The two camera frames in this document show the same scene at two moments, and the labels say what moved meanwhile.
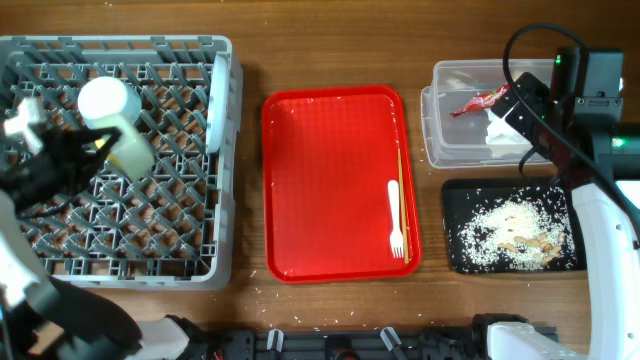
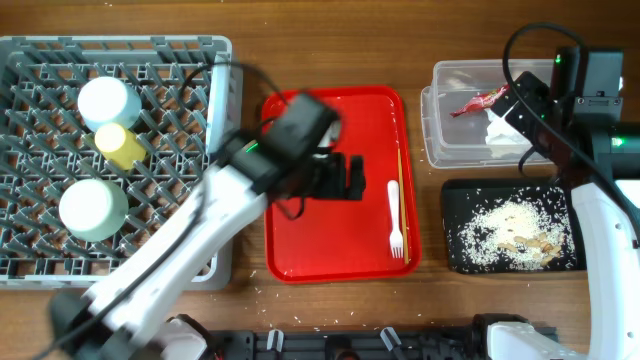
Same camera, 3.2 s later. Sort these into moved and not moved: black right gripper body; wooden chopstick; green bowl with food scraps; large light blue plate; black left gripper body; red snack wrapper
Moved: green bowl with food scraps; black left gripper body
Not moved: large light blue plate; wooden chopstick; black right gripper body; red snack wrapper
